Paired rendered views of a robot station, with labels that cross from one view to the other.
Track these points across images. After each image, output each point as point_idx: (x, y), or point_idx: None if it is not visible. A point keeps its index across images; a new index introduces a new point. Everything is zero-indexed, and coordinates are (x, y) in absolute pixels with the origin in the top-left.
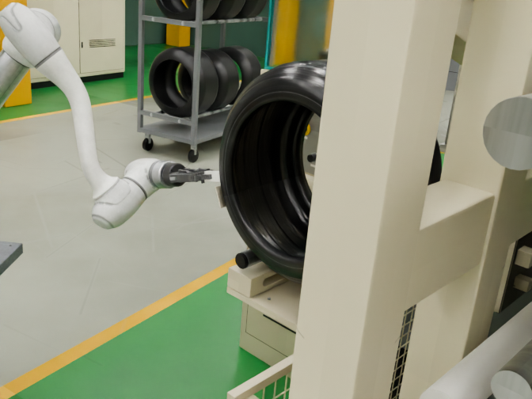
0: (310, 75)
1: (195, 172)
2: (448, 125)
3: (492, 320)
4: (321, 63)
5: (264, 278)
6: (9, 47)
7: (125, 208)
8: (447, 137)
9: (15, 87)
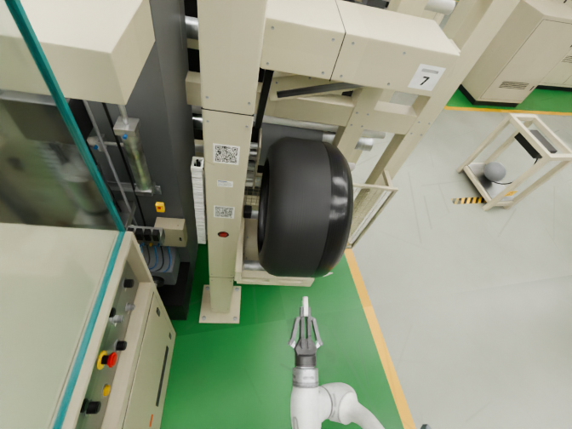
0: (346, 164)
1: (308, 328)
2: (145, 180)
3: (190, 203)
4: (338, 160)
5: None
6: None
7: (336, 382)
8: (149, 185)
9: None
